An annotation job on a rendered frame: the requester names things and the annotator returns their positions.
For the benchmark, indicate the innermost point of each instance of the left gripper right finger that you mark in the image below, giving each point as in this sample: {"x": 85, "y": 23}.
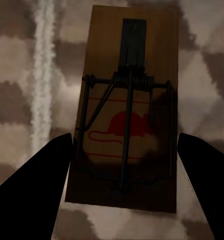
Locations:
{"x": 204, "y": 165}

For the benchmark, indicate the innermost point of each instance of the mousetrap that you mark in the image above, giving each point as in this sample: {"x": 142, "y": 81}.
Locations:
{"x": 124, "y": 150}

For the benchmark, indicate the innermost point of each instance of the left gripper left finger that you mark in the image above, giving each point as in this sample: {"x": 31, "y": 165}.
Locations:
{"x": 30, "y": 198}

